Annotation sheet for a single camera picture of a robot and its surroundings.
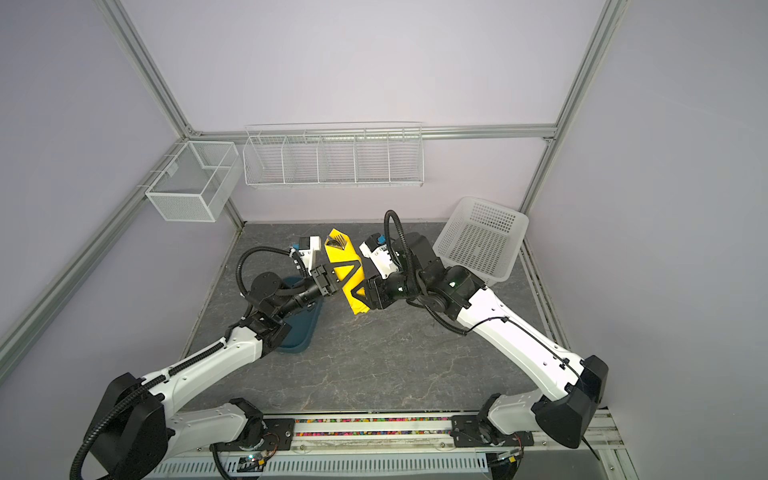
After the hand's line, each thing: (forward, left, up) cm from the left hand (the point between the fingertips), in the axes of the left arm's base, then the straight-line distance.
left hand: (361, 271), depth 66 cm
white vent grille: (-33, +11, -33) cm, 48 cm away
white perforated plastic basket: (+36, -44, -33) cm, 66 cm away
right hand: (-3, +1, -4) cm, 5 cm away
